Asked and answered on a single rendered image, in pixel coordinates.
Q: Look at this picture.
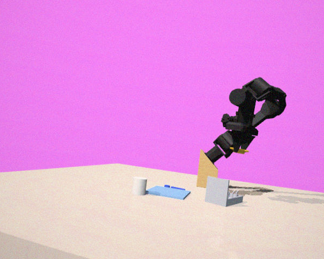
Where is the light blue flat mat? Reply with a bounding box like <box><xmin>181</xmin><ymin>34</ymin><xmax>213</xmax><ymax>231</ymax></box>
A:
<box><xmin>145</xmin><ymin>186</ymin><xmax>191</xmax><ymax>200</ymax></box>

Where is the grey dish rack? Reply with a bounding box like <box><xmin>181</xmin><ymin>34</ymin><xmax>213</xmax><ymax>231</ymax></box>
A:
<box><xmin>205</xmin><ymin>176</ymin><xmax>243</xmax><ymax>207</ymax></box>

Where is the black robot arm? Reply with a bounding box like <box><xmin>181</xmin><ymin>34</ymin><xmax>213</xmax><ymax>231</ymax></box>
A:
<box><xmin>205</xmin><ymin>77</ymin><xmax>287</xmax><ymax>164</ymax></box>

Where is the white cylinder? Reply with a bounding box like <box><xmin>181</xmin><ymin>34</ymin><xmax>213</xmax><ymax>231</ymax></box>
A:
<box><xmin>131</xmin><ymin>177</ymin><xmax>147</xmax><ymax>195</ymax></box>

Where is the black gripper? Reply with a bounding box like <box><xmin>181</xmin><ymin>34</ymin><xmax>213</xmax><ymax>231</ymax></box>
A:
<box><xmin>225</xmin><ymin>108</ymin><xmax>258</xmax><ymax>153</ymax></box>

